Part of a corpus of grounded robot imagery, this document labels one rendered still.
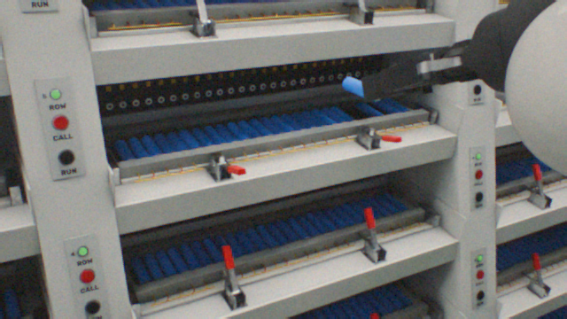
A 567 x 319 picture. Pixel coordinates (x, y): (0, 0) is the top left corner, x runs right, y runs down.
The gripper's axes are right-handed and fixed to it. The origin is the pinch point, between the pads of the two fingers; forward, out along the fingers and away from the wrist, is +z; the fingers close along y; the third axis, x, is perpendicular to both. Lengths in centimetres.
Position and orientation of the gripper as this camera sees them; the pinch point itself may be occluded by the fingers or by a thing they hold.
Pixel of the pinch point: (390, 83)
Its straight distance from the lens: 68.2
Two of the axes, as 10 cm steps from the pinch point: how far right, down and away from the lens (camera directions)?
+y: -8.9, 1.7, -4.3
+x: 1.7, 9.8, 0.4
